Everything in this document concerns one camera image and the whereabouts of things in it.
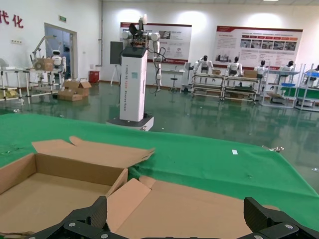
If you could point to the wide red framed wall poster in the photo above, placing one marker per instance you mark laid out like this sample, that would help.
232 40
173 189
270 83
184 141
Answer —
266 49

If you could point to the green exit sign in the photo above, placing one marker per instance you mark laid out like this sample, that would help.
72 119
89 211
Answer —
62 18

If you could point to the black stool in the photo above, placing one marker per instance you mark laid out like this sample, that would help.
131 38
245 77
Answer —
174 79

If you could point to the black panel on stand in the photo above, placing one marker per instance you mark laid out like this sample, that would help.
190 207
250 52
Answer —
116 52

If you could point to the green tablecloth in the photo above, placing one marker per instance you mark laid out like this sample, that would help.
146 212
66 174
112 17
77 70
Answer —
204 155

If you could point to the white humanoid robot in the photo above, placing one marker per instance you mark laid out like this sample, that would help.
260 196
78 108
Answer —
287 67
57 60
313 77
261 69
235 66
204 64

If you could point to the pipe workbench with green panel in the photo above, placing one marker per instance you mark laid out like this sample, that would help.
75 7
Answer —
309 94

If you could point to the cardboard box with round hole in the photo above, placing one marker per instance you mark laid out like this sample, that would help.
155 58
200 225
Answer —
189 211

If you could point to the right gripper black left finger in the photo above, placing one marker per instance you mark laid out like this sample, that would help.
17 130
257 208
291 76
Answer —
97 216

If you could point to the white wall socket strip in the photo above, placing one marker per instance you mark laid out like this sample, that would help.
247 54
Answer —
16 42

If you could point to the grey framed doorway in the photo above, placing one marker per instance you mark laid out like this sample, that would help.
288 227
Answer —
59 42

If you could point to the white tower robot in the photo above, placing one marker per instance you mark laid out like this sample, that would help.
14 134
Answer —
133 82

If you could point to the white crane frame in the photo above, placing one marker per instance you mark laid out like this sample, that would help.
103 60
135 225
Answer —
39 46

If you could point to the long pipe frame workbench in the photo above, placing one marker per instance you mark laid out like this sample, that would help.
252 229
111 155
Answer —
224 77

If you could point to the cardboard box with tape roll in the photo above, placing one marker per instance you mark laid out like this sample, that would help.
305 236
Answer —
47 64

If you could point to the flat cardboard box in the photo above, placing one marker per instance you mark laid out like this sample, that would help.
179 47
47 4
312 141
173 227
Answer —
69 95

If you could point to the vertical wall pipe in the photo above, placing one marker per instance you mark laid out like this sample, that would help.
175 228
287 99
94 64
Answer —
101 30

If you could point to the red bin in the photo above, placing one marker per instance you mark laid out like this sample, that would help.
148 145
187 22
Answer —
94 77

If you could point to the cardboard box with oval cutout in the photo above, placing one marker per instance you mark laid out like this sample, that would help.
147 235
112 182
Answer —
54 194

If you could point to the open cardboard box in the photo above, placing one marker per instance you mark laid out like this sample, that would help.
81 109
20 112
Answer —
77 87

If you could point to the small white label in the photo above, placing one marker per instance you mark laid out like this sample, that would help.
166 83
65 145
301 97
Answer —
234 152

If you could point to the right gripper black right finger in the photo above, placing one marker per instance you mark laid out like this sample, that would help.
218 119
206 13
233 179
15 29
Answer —
259 216

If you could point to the small metal clip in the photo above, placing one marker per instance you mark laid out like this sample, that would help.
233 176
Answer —
276 149

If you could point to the pipe workbench with blue trays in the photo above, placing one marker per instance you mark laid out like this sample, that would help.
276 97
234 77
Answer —
280 85

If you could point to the person in blue clothing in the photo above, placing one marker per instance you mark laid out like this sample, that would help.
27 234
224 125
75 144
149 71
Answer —
67 59

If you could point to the white pipe frame workbench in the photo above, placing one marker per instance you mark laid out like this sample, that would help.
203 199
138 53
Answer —
27 83

